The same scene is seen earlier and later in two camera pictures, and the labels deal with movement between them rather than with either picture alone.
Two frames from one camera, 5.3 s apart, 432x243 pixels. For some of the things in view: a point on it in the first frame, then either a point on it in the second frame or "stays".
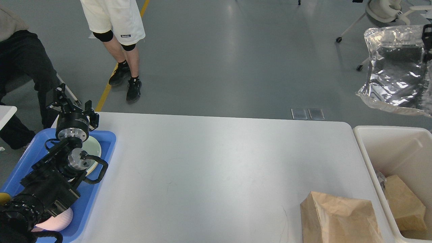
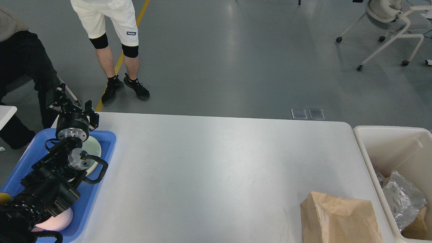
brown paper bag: (326, 218) stays
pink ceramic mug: (58, 223) stays
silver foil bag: (399, 74) → (404, 199)
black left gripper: (71, 124) stays
